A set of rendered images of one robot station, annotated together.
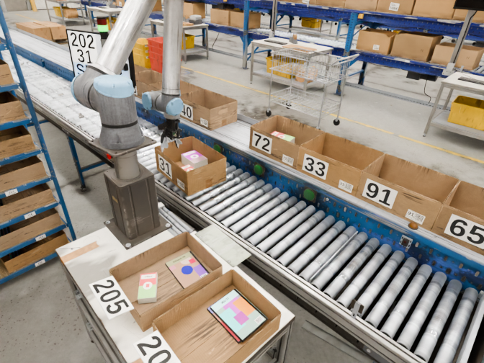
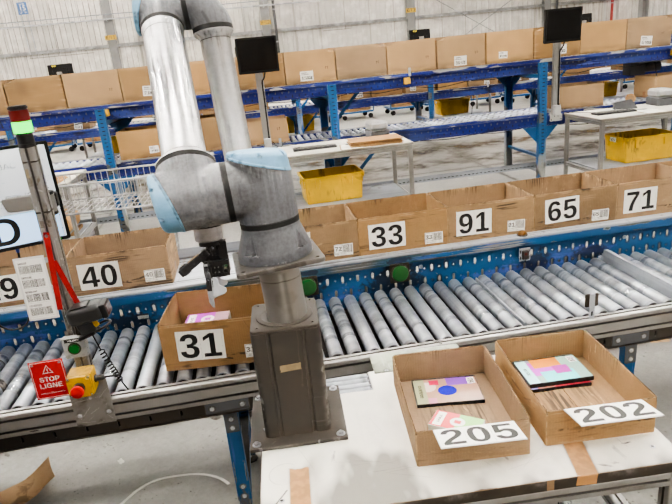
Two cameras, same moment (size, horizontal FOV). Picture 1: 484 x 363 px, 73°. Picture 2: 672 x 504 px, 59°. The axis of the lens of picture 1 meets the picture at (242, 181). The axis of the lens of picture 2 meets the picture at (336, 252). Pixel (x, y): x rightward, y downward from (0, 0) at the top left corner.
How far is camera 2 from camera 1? 1.56 m
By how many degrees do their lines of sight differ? 46
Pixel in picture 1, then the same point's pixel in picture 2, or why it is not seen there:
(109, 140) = (292, 244)
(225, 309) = (541, 375)
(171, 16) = (229, 63)
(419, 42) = (213, 126)
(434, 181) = (485, 196)
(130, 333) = (524, 465)
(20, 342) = not seen: outside the picture
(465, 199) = not seen: hidden behind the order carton
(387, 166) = not seen: hidden behind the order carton
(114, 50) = (195, 121)
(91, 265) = (349, 482)
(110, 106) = (285, 186)
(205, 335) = (567, 403)
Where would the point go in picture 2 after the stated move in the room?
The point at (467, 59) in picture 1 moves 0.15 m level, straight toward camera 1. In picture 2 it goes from (278, 130) to (281, 131)
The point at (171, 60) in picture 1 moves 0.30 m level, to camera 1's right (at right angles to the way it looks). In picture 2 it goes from (243, 126) to (311, 112)
